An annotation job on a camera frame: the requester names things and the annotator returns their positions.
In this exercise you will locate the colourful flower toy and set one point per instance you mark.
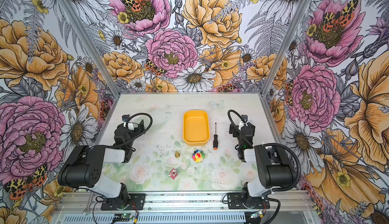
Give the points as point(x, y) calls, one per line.
point(198, 156)

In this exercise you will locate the white slotted cable duct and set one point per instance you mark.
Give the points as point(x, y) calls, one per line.
point(160, 218)

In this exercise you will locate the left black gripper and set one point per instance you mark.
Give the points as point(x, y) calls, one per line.
point(133, 126)

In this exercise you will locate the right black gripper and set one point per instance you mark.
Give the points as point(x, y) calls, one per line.
point(240, 131)

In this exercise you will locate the left aluminium frame post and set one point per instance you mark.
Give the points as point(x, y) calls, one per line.
point(79, 27)

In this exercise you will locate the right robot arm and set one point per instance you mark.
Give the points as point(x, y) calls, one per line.
point(274, 169)

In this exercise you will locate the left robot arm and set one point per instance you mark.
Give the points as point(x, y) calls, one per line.
point(83, 167)

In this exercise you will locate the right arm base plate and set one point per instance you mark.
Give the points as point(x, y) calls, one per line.
point(244, 201)

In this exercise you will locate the green circuit board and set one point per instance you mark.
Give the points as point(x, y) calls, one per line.
point(123, 218)

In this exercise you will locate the small red pink toy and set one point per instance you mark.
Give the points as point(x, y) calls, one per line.
point(173, 173)

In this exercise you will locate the small board with connector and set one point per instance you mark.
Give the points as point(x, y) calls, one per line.
point(258, 214)

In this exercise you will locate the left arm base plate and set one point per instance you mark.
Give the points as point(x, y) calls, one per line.
point(131, 202)

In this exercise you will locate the black orange handled screwdriver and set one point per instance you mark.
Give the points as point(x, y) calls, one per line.
point(215, 138)

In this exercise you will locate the yellow plastic bin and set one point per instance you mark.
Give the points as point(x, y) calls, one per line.
point(196, 130)

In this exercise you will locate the aluminium mounting rail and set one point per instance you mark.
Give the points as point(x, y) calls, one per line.
point(185, 201)

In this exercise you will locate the aluminium frame post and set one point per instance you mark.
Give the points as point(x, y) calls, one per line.
point(295, 22)
point(79, 27)

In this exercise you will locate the right aluminium frame post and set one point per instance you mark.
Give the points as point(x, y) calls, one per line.
point(295, 22)

